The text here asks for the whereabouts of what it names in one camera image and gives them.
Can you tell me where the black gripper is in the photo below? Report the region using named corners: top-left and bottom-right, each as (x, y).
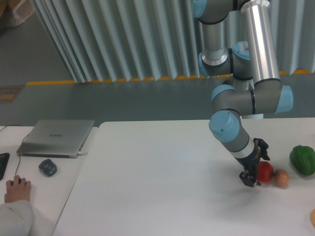
top-left (233, 138), bottom-right (270, 187)

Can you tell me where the red bell pepper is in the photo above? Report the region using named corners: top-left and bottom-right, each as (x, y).
top-left (257, 161), bottom-right (274, 182)

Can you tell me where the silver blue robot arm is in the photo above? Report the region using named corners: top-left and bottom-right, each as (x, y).
top-left (191, 0), bottom-right (293, 187)

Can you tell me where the white sleeved forearm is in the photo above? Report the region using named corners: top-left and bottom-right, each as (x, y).
top-left (0, 200), bottom-right (34, 236)

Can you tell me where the person's bare hand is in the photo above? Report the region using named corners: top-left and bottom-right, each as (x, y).
top-left (4, 175), bottom-right (31, 203)

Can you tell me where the brown egg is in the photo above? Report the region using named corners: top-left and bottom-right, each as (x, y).
top-left (274, 169), bottom-right (289, 187)

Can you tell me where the green bell pepper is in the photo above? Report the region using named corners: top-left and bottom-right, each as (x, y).
top-left (289, 145), bottom-right (315, 176)

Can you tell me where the orange fruit at edge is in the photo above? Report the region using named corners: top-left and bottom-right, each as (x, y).
top-left (310, 209), bottom-right (315, 226)

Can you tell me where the silver closed laptop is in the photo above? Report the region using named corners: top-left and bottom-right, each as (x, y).
top-left (17, 119), bottom-right (94, 158)

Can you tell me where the corrugated white folding partition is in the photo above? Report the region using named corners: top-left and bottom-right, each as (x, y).
top-left (31, 0), bottom-right (315, 83)

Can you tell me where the black keyboard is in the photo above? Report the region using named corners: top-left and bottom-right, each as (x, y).
top-left (0, 153), bottom-right (10, 180)

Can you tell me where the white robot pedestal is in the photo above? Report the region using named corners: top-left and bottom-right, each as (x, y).
top-left (242, 79), bottom-right (264, 119)

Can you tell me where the black mouse cable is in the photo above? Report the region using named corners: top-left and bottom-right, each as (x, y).
top-left (0, 124), bottom-right (35, 177)

